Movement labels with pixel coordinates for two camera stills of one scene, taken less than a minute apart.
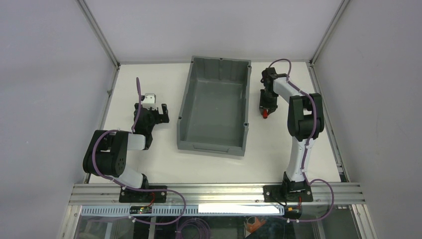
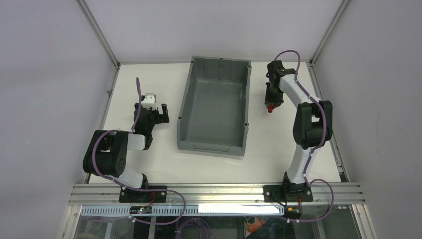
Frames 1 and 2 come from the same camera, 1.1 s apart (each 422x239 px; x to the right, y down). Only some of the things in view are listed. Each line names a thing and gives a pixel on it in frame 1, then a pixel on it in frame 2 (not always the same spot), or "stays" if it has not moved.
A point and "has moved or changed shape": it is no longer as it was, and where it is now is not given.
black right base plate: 289,191 stays
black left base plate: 127,195 stays
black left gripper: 151,113 stays
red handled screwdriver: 265,113 has moved or changed shape
